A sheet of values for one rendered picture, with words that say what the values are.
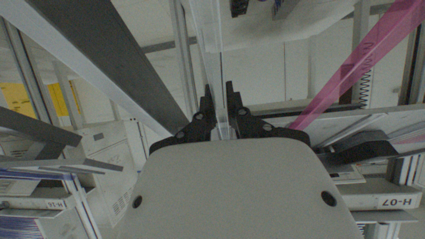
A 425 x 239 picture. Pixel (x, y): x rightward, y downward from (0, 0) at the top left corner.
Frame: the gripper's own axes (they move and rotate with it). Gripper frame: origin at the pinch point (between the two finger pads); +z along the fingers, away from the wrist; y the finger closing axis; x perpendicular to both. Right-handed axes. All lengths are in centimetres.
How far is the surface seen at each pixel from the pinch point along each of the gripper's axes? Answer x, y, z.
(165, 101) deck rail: -1.6, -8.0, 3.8
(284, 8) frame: 0.4, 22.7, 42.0
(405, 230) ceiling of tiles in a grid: -243, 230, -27
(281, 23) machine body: -7, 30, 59
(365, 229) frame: -60, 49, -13
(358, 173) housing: -36, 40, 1
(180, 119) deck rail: -6.7, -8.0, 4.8
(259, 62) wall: -74, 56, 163
